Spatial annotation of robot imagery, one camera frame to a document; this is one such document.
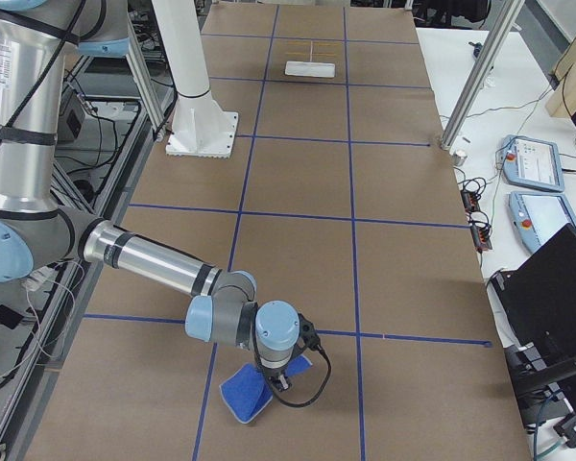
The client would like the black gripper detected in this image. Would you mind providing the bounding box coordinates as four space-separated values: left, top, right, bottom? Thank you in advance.
261 365 292 392

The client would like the blue towel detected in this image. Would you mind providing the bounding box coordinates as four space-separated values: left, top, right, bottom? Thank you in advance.
219 353 314 425

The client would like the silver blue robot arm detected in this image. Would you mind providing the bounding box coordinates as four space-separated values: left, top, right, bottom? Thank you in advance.
0 1 303 392

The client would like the black monitor stand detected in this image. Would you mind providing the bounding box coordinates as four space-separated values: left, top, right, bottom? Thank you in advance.
504 346 576 427

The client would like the black usb hub upper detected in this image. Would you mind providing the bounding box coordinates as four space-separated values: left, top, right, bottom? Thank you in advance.
460 190 481 213

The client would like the black laptop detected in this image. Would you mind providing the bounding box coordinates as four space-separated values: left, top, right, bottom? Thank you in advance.
492 224 576 358

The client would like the small silver cylinder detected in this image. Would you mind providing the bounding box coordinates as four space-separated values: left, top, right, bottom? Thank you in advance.
452 150 468 167

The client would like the lower teach pendant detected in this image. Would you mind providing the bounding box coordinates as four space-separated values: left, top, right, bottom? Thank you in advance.
509 191 576 254

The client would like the teach pendant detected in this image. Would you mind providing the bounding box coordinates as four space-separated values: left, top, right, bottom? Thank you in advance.
509 191 576 254
498 134 564 192

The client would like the upper teach pendant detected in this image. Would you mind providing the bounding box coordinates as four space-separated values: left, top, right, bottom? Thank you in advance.
498 134 564 192

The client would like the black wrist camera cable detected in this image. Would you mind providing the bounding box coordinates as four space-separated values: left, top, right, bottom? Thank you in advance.
253 348 332 409

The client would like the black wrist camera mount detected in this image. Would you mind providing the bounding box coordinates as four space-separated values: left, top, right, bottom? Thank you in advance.
295 313 323 354

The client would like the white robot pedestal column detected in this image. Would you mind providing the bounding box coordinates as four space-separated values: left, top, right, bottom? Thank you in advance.
153 0 239 158

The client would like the aluminium frame post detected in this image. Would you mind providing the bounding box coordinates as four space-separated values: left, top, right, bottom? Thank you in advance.
440 0 525 151

